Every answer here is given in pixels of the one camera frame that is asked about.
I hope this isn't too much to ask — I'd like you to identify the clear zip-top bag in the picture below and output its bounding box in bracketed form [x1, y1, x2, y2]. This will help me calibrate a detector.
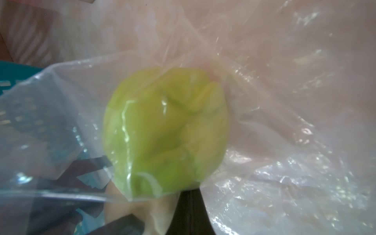
[1, 1, 376, 235]

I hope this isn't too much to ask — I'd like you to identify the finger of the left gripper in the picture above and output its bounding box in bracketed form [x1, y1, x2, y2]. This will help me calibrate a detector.
[88, 214, 145, 235]
[56, 156, 112, 191]

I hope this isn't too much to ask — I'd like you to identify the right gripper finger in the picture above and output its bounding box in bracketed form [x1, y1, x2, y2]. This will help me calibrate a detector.
[166, 189, 215, 235]

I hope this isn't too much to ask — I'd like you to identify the teal plastic basket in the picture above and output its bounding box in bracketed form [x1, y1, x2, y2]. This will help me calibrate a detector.
[0, 61, 43, 95]

